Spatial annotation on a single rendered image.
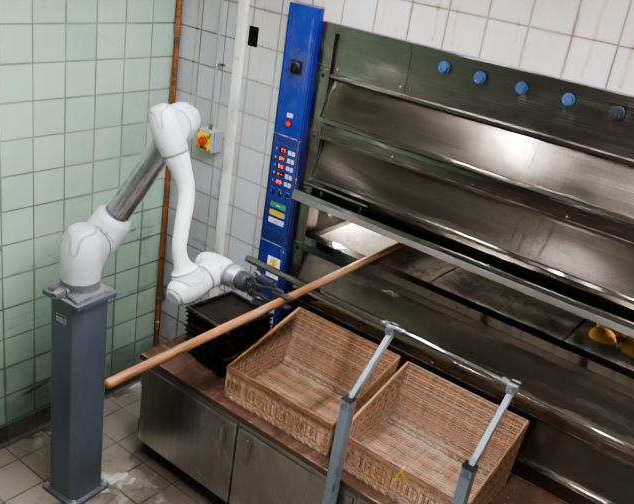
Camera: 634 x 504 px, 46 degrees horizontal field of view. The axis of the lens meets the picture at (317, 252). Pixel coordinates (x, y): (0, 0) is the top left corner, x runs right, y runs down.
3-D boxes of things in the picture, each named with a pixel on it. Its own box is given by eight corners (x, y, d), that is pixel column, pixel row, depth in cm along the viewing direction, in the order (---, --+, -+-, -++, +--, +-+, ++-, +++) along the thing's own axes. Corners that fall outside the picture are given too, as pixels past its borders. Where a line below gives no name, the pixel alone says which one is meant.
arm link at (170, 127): (187, 152, 269) (197, 142, 281) (169, 103, 263) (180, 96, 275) (154, 161, 272) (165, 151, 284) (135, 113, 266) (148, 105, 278)
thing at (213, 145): (206, 146, 361) (208, 125, 357) (221, 152, 356) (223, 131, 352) (195, 148, 355) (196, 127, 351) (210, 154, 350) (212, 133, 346)
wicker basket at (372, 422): (394, 412, 327) (407, 358, 316) (514, 477, 298) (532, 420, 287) (329, 463, 290) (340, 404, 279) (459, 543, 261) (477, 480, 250)
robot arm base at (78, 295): (37, 292, 293) (37, 279, 291) (83, 275, 310) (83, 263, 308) (69, 309, 284) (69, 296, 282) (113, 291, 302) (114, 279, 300)
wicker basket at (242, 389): (291, 355, 357) (299, 304, 346) (391, 409, 329) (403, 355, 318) (220, 395, 319) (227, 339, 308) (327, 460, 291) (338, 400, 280)
